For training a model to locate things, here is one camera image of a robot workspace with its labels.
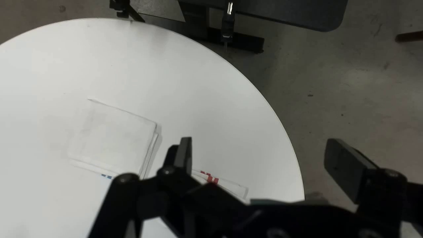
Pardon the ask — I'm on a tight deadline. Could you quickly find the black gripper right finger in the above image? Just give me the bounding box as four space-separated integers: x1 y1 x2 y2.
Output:
324 138 379 203

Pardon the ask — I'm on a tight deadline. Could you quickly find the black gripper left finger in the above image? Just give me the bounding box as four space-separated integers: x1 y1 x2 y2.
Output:
162 137 194 174

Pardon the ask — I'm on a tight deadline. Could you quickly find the folded white towel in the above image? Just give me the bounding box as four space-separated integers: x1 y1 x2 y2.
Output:
68 99 159 177

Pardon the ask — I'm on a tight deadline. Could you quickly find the white towel with red stripe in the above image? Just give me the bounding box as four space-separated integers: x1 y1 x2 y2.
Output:
192 170 249 202

